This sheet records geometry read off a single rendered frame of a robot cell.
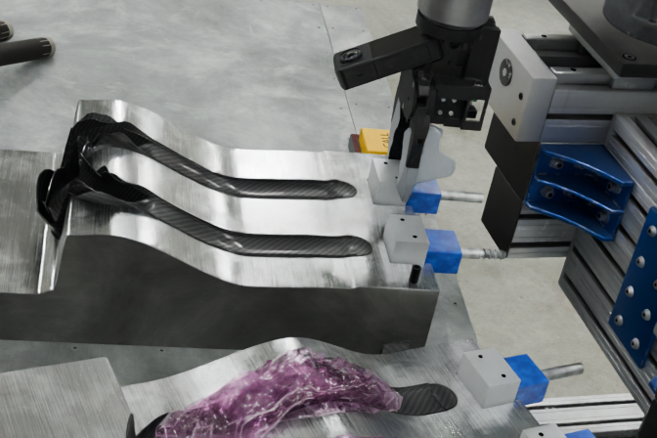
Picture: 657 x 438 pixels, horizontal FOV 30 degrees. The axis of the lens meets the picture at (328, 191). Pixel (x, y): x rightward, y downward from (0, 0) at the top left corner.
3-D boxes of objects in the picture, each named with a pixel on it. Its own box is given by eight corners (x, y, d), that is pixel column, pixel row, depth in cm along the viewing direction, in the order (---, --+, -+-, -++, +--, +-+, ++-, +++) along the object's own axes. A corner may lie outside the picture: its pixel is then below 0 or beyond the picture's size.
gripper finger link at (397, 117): (434, 175, 140) (455, 117, 134) (384, 171, 139) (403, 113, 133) (430, 156, 143) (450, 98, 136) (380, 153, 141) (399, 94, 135)
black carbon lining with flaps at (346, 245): (350, 194, 140) (365, 122, 135) (372, 280, 126) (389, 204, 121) (39, 173, 133) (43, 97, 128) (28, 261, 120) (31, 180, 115)
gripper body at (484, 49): (479, 138, 130) (506, 37, 124) (402, 132, 129) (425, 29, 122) (463, 103, 137) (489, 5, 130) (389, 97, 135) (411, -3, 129)
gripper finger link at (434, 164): (451, 213, 133) (464, 132, 130) (398, 209, 132) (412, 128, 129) (444, 203, 136) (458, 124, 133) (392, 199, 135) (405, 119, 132)
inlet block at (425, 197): (471, 205, 143) (482, 166, 140) (481, 229, 139) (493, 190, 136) (363, 197, 140) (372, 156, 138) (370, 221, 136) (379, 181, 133)
